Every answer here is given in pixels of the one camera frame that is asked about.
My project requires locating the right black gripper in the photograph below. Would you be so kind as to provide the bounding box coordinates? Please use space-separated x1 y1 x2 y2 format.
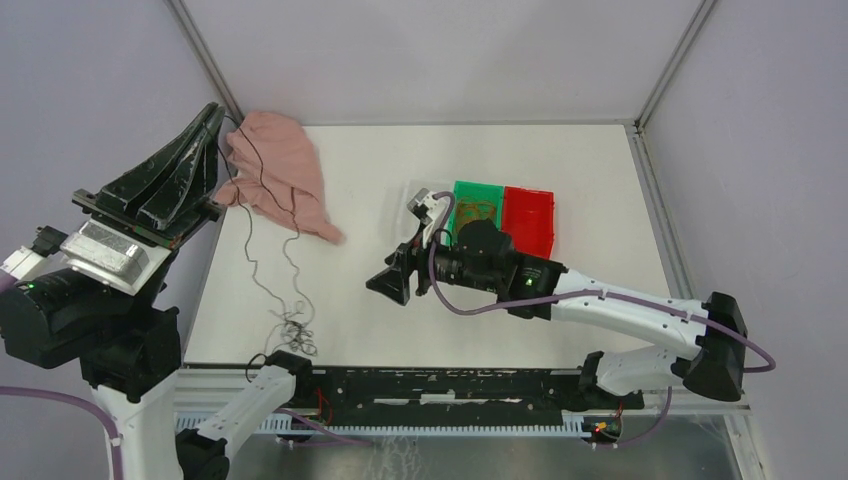
366 219 500 304

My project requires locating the clear plastic bin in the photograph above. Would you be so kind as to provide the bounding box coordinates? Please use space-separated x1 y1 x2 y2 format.
404 180 458 228

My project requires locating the green plastic bin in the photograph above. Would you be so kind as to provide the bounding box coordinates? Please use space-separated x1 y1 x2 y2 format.
448 181 505 237

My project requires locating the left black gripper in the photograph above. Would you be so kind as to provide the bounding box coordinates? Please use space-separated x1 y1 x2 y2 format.
80 93 231 309

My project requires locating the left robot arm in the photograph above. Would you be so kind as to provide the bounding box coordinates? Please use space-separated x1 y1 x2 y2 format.
1 103 315 479

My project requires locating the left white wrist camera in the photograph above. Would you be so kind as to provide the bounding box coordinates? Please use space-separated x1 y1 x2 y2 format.
1 220 172 296

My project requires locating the orange cable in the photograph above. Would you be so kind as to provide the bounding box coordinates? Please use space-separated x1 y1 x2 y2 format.
457 195 501 230

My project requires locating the red plastic bin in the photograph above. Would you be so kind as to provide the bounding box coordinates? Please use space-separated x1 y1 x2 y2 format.
501 186 555 259

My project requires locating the pink cloth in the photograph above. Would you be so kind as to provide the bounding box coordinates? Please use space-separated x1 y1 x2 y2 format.
214 111 345 245

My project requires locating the white slotted cable duct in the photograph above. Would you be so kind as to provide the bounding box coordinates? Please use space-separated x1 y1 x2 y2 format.
178 413 598 439

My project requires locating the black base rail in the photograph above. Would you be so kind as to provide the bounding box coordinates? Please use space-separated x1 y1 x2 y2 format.
286 366 645 427

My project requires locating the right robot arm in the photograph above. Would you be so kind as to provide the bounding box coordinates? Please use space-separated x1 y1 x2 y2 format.
366 220 748 408

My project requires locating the black cable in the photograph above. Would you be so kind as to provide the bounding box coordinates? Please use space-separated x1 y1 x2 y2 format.
215 115 321 359

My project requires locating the aluminium frame rail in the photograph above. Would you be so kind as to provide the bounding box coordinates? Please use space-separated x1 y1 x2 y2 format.
172 360 751 416

